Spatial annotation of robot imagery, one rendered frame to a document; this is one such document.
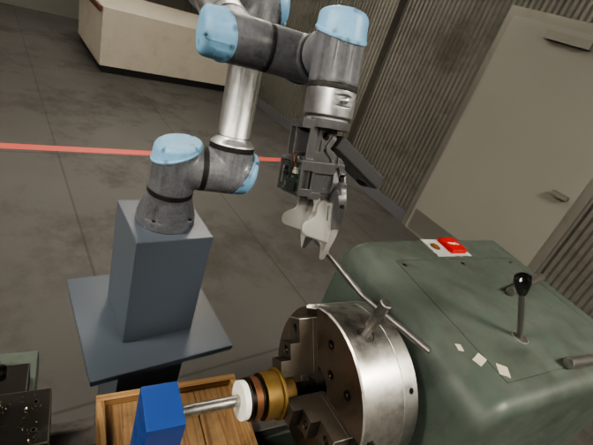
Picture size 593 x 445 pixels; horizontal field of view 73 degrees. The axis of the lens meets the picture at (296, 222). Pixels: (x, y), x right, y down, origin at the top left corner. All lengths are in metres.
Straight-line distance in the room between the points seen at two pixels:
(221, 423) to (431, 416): 0.44
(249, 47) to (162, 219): 0.55
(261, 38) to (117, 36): 5.80
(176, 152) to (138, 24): 5.50
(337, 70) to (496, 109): 3.42
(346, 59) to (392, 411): 0.57
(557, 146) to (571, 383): 2.90
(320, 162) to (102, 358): 0.86
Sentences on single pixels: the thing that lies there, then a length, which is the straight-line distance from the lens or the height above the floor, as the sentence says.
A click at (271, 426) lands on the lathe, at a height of 0.87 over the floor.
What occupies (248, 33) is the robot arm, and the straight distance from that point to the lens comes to 0.66.
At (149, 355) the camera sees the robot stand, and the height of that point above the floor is 0.75.
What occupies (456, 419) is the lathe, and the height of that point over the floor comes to 1.19.
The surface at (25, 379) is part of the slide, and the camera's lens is 0.94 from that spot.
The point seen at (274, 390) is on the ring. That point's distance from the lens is 0.77.
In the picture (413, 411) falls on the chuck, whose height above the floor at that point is 1.16.
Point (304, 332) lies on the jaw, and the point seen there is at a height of 1.18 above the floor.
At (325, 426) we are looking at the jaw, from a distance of 0.77.
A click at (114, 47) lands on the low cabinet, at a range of 6.45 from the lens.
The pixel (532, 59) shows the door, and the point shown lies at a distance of 3.93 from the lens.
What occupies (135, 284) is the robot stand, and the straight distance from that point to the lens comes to 1.13.
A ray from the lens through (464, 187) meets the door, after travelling 4.05.
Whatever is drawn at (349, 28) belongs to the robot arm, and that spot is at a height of 1.69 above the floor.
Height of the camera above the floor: 1.71
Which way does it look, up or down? 28 degrees down
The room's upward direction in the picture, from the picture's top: 20 degrees clockwise
